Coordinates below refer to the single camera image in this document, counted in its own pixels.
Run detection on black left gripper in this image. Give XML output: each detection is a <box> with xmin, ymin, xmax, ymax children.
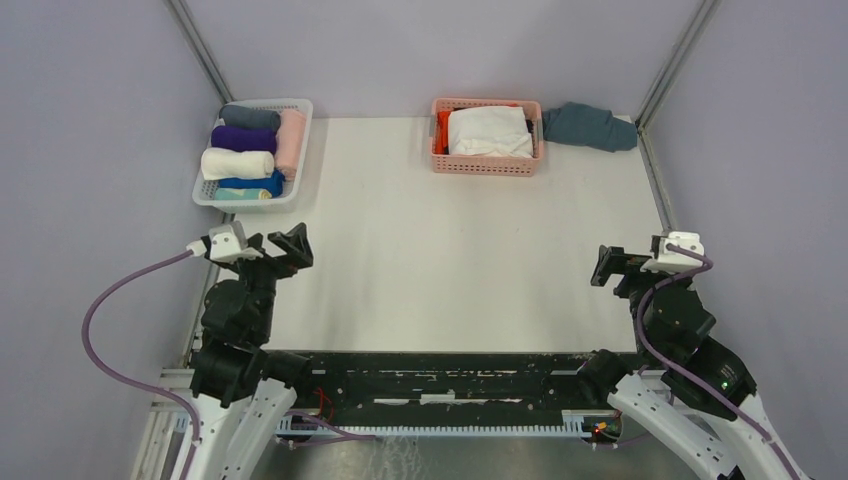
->
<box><xmin>224</xmin><ymin>221</ymin><xmax>312</xmax><ymax>338</ymax></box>

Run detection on aluminium corner frame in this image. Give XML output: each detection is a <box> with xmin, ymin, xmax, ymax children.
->
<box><xmin>634</xmin><ymin>0</ymin><xmax>775</xmax><ymax>480</ymax></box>
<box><xmin>164</xmin><ymin>0</ymin><xmax>234</xmax><ymax>103</ymax></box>

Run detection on light teal rolled towel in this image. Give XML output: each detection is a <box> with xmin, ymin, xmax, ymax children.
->
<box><xmin>213</xmin><ymin>188</ymin><xmax>273</xmax><ymax>202</ymax></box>

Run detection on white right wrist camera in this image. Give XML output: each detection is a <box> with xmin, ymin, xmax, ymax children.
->
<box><xmin>640</xmin><ymin>231</ymin><xmax>705</xmax><ymax>274</ymax></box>

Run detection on purple towel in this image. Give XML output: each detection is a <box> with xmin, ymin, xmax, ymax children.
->
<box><xmin>210</xmin><ymin>125</ymin><xmax>278</xmax><ymax>154</ymax></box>

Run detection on blue rolled towel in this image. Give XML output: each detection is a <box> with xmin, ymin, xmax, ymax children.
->
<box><xmin>218</xmin><ymin>171</ymin><xmax>286</xmax><ymax>198</ymax></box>

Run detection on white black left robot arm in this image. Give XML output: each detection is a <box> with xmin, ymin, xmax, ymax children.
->
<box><xmin>172</xmin><ymin>221</ymin><xmax>315</xmax><ymax>479</ymax></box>

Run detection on cream towel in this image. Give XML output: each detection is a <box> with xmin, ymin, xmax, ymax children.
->
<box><xmin>200</xmin><ymin>147</ymin><xmax>275</xmax><ymax>181</ymax></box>

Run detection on pink rolled towel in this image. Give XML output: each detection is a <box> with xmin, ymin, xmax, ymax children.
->
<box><xmin>274</xmin><ymin>109</ymin><xmax>307</xmax><ymax>181</ymax></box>

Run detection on pink plastic basket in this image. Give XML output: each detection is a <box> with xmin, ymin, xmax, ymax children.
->
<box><xmin>429</xmin><ymin>97</ymin><xmax>545</xmax><ymax>177</ymax></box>

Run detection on orange cloth in basket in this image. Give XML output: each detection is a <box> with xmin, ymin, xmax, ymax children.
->
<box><xmin>434</xmin><ymin>110</ymin><xmax>452</xmax><ymax>155</ymax></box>

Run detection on white slotted cable duct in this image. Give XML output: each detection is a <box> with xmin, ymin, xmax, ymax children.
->
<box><xmin>278</xmin><ymin>411</ymin><xmax>624</xmax><ymax>439</ymax></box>

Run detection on white plastic basket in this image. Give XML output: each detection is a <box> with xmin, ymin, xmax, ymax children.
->
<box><xmin>192</xmin><ymin>98</ymin><xmax>314</xmax><ymax>214</ymax></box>

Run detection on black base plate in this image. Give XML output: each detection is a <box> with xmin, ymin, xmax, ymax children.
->
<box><xmin>271</xmin><ymin>351</ymin><xmax>610</xmax><ymax>428</ymax></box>

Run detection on teal crumpled towel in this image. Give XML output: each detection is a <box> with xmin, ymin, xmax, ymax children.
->
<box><xmin>542</xmin><ymin>102</ymin><xmax>638</xmax><ymax>153</ymax></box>

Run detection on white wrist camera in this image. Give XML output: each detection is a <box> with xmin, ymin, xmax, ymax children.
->
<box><xmin>640</xmin><ymin>231</ymin><xmax>705</xmax><ymax>274</ymax></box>
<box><xmin>186</xmin><ymin>221</ymin><xmax>262</xmax><ymax>264</ymax></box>

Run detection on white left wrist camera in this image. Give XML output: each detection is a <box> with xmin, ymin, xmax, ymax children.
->
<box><xmin>186</xmin><ymin>221</ymin><xmax>262</xmax><ymax>264</ymax></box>

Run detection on grey rolled towel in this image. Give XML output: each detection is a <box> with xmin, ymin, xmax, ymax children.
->
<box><xmin>218</xmin><ymin>104</ymin><xmax>282</xmax><ymax>131</ymax></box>

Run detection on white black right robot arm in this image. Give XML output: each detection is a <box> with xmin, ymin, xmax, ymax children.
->
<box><xmin>577</xmin><ymin>237</ymin><xmax>806</xmax><ymax>479</ymax></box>

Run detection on aluminium corner frame right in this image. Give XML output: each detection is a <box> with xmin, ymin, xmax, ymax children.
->
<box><xmin>634</xmin><ymin>0</ymin><xmax>775</xmax><ymax>480</ymax></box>

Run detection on white folded cloth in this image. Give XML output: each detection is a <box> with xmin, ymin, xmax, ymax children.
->
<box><xmin>447</xmin><ymin>105</ymin><xmax>534</xmax><ymax>158</ymax></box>

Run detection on aluminium corner frame left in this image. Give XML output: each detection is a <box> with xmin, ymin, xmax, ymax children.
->
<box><xmin>164</xmin><ymin>0</ymin><xmax>234</xmax><ymax>103</ymax></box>

